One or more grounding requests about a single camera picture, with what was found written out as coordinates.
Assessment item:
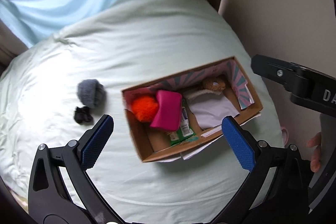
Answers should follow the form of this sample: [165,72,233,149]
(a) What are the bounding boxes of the black socks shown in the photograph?
[73,106,93,124]

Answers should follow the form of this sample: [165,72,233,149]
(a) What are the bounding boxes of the brown plush toy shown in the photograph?
[202,77,226,94]

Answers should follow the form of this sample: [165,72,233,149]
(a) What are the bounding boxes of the white mesh cloth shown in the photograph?
[183,90,239,130]

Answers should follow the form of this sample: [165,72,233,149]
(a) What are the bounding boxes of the green tissue pack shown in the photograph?
[169,99,195,146]

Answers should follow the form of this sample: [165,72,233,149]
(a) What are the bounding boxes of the orange fluffy pompom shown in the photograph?
[130,95,159,123]

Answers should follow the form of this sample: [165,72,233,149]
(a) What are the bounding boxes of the person's right hand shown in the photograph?
[307,132,322,173]

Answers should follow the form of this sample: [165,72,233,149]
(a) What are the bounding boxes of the light green bed sheet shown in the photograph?
[1,0,283,223]

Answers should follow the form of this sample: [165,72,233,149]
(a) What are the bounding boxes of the pink patterned cardboard box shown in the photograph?
[122,57,263,162]

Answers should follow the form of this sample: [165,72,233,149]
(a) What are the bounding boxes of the left brown curtain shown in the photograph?
[0,20,28,73]

